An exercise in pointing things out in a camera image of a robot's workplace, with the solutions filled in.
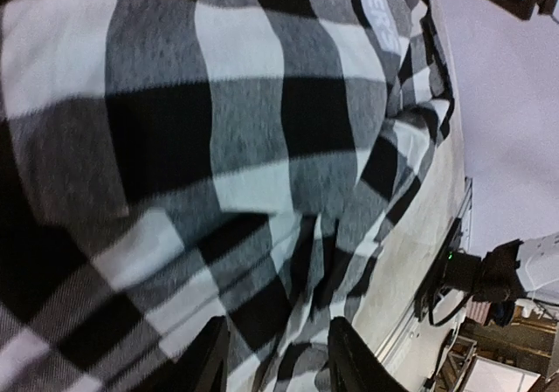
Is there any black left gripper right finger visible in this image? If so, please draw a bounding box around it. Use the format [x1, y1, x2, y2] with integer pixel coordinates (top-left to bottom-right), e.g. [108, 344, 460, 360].
[328, 317, 406, 392]

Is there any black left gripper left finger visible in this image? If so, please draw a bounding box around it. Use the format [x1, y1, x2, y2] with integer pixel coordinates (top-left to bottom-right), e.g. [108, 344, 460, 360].
[168, 316, 230, 392]

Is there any black white checkered shirt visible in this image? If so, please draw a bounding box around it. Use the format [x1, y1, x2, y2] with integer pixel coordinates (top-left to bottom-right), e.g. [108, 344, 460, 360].
[1, 0, 453, 391]

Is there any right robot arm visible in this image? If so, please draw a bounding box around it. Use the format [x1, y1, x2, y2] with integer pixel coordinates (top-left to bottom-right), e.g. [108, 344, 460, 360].
[444, 0, 558, 295]

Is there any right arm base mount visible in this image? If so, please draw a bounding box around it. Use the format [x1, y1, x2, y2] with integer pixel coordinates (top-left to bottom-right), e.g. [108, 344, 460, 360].
[413, 217, 463, 322]

